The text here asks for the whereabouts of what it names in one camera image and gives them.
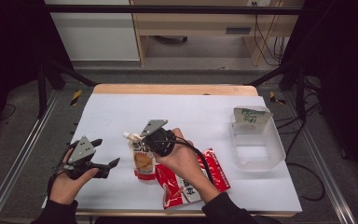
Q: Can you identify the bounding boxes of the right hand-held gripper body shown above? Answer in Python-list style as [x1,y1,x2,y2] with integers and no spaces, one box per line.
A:
[140,119,177,158]

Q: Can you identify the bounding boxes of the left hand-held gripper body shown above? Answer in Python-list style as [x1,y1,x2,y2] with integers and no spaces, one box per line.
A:
[53,135,107,181]

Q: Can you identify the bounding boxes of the orange and white spout pouch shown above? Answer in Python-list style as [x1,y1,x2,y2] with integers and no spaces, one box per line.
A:
[123,131,157,181]

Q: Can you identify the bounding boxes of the red and white sauce pouch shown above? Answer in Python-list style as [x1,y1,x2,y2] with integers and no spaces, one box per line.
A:
[154,147,232,210]

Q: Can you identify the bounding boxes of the translucent plastic container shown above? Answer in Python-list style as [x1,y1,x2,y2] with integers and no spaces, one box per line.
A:
[228,105,287,172]

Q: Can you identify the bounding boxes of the green and cream sauce pouch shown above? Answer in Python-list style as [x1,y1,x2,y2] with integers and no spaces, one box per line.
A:
[232,105,274,127]

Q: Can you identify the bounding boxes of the person's right hand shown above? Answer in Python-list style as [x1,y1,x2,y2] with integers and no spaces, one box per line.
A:
[153,127,222,204]

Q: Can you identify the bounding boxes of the person's left hand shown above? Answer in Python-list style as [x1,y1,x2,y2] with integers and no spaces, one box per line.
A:
[48,148,100,205]

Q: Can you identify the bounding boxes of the yellow and black tape strip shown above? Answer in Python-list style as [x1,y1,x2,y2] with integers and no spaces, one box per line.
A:
[70,89,83,106]
[268,91,287,105]

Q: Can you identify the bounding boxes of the black metal stand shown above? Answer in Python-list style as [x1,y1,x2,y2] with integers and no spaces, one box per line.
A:
[245,62,309,122]
[36,59,97,119]

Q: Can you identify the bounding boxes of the dark object under desk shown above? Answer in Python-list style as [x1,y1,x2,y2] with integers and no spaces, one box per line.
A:
[152,35,189,45]

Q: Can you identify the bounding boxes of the white cabinet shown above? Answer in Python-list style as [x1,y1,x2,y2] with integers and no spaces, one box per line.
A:
[45,0,141,63]

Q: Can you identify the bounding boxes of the black curtain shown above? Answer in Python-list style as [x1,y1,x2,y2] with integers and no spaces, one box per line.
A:
[281,0,358,188]
[0,0,76,147]

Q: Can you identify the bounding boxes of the light wooden desk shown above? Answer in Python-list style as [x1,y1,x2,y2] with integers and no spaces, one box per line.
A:
[130,0,304,67]

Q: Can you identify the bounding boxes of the black horizontal bar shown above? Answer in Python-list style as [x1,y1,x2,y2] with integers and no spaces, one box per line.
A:
[45,4,304,16]

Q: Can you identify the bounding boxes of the right hand-held gripper black cable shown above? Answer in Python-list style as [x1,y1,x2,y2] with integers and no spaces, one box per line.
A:
[153,138,215,185]

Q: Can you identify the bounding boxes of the hand-held gripper black cable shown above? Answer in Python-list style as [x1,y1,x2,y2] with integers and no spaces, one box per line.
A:
[46,141,78,197]
[153,138,215,185]

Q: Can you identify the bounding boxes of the left hand-held gripper black cable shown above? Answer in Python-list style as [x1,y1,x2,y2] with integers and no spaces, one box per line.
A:
[46,141,78,197]

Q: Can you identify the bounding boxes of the aluminium frame rail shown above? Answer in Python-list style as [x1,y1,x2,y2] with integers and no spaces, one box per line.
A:
[283,91,358,224]
[0,90,62,224]

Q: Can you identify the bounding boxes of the grey drawer handle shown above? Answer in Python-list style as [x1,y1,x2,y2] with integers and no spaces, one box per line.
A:
[225,27,252,35]

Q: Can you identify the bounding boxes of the black hanging cables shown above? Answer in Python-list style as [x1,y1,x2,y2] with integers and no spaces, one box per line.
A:
[251,1,290,67]

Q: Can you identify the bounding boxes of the black looped floor cable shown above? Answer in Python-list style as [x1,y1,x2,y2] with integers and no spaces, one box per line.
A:
[284,120,326,203]

